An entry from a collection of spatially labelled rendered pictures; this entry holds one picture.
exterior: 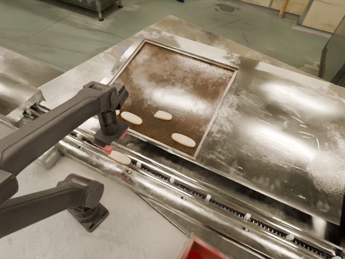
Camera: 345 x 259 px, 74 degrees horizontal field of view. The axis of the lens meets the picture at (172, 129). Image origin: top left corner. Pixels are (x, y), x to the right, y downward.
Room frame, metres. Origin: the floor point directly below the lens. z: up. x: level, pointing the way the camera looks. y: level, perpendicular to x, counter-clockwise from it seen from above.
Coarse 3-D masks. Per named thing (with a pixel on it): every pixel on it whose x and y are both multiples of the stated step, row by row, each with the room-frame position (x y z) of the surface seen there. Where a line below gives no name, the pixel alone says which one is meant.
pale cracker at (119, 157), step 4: (112, 152) 0.47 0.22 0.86; (116, 152) 0.47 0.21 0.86; (112, 156) 0.45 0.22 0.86; (116, 156) 0.45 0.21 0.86; (120, 156) 0.45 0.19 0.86; (124, 156) 0.45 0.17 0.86; (116, 160) 0.44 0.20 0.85; (120, 160) 0.44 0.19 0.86; (124, 160) 0.44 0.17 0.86; (128, 160) 0.44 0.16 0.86
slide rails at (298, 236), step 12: (84, 132) 0.56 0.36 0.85; (84, 144) 0.50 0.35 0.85; (108, 156) 0.45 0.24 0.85; (132, 156) 0.46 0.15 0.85; (132, 168) 0.41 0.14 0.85; (156, 168) 0.42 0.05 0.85; (156, 180) 0.37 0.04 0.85; (180, 180) 0.38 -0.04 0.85; (180, 192) 0.33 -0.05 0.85; (204, 192) 0.34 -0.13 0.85; (204, 204) 0.30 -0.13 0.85; (228, 204) 0.30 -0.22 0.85; (252, 216) 0.27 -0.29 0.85; (276, 228) 0.24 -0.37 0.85; (288, 228) 0.24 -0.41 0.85; (288, 240) 0.20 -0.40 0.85; (300, 240) 0.21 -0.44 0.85; (312, 240) 0.21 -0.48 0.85; (312, 252) 0.17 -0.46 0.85; (336, 252) 0.18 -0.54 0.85
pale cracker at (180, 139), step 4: (172, 136) 0.54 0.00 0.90; (176, 136) 0.54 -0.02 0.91; (180, 136) 0.53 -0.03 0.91; (184, 136) 0.54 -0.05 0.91; (176, 140) 0.52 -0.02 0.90; (180, 140) 0.52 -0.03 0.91; (184, 140) 0.52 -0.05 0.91; (188, 140) 0.52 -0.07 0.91; (192, 140) 0.52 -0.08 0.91; (184, 144) 0.50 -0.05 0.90; (188, 144) 0.50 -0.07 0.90; (192, 144) 0.50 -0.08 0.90
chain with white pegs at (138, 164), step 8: (24, 112) 0.65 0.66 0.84; (80, 136) 0.53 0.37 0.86; (144, 168) 0.42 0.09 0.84; (160, 176) 0.39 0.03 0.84; (176, 184) 0.37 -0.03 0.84; (192, 192) 0.34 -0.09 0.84; (208, 200) 0.31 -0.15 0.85; (224, 208) 0.29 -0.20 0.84; (248, 216) 0.26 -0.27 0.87; (256, 224) 0.25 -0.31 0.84; (296, 240) 0.21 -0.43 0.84; (312, 248) 0.19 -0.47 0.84; (328, 256) 0.17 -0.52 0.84; (336, 256) 0.16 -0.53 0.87
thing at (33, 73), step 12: (0, 48) 1.13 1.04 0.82; (0, 60) 1.03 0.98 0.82; (12, 60) 1.03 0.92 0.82; (24, 60) 1.04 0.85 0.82; (12, 72) 0.93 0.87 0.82; (24, 72) 0.94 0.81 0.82; (36, 72) 0.95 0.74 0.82; (48, 72) 0.96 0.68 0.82; (60, 72) 0.96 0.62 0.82; (36, 84) 0.86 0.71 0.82
